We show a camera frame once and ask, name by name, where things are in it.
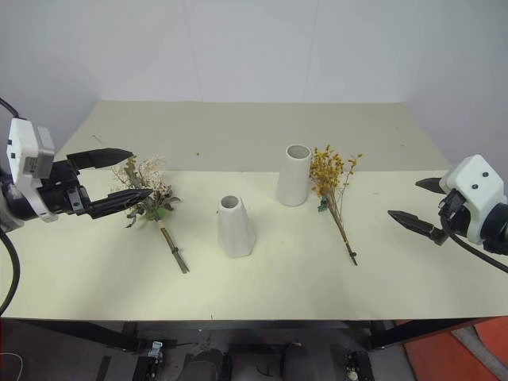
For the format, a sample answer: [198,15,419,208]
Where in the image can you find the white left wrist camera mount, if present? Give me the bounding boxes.
[6,117,57,224]

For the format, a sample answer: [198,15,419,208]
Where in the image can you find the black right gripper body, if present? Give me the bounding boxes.
[437,189,470,236]

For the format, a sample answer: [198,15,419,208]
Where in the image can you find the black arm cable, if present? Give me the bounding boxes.
[0,97,21,318]
[440,216,508,275]

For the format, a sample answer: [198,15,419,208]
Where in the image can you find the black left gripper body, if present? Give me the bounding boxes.
[38,160,92,217]

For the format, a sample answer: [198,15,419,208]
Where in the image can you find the orange red floor object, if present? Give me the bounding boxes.
[402,316,508,381]

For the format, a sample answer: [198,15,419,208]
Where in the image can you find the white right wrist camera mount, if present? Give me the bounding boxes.
[437,154,508,244]

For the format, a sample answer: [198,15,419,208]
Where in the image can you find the thin white floor cable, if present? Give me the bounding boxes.
[0,350,22,381]

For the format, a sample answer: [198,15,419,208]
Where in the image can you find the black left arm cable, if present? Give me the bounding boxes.
[0,97,21,318]

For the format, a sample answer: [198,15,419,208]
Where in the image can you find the yellow dried flower bouquet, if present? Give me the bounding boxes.
[309,144,364,267]

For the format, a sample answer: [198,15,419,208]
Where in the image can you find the black metal table frame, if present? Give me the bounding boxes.
[0,316,495,352]

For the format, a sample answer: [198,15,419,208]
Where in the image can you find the tall round white vase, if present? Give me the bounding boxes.
[275,144,313,207]

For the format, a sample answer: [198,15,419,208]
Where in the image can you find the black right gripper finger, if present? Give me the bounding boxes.
[387,210,449,247]
[414,177,452,196]

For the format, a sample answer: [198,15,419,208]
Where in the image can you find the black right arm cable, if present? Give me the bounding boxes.
[440,216,508,275]

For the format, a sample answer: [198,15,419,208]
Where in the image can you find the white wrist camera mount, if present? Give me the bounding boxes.
[6,117,57,224]
[437,154,508,244]

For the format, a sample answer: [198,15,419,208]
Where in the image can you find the white and green dried bouquet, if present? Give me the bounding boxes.
[111,154,191,275]

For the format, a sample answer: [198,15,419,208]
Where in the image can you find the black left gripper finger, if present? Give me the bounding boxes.
[87,188,154,221]
[66,148,135,176]

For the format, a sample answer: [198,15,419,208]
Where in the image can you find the small faceted white vase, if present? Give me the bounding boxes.
[216,194,256,260]

